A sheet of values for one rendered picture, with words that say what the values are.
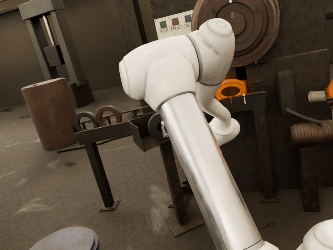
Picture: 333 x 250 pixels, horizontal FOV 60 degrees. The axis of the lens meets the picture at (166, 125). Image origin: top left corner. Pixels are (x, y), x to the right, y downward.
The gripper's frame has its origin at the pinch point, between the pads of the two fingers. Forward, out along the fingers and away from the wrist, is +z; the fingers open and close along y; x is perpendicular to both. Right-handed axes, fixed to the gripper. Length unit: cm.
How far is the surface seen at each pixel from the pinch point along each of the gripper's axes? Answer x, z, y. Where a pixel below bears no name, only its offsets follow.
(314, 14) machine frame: 39, -12, 94
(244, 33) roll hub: 38, -8, 50
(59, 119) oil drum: -52, 253, -59
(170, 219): -69, 9, -6
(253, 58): 23, -5, 57
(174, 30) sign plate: 44, 32, 29
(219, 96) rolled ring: 3.9, 5.3, 39.0
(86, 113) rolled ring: 1, 60, -35
